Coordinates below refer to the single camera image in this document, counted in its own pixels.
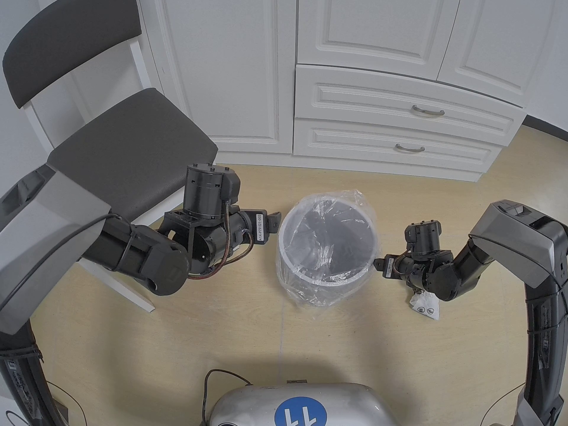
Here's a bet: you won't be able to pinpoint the white wardrobe with drawers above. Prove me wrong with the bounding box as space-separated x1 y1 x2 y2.
35 0 559 184

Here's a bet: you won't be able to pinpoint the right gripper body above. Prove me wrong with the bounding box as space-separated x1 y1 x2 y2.
383 255 413 279

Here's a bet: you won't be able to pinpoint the pale grey trash bin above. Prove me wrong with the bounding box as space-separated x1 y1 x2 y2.
277 193 378 307

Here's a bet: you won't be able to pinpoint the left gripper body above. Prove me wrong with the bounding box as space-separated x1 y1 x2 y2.
237 210 268 244

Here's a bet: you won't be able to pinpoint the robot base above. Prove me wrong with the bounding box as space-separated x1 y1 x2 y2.
209 378 400 426

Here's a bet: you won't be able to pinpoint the white chair grey cushions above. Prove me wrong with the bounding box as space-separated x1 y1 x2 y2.
2 0 219 314

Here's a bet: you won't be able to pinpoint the black cable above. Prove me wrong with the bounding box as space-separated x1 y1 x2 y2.
483 382 529 425
202 369 254 424
44 381 87 426

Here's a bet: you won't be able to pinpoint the white printed wrapper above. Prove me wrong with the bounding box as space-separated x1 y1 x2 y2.
408 292 442 322

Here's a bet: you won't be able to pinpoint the clear plastic bag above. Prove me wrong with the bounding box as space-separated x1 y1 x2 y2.
275 188 381 309

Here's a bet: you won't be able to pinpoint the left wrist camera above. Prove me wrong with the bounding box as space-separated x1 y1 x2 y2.
222 167 242 205

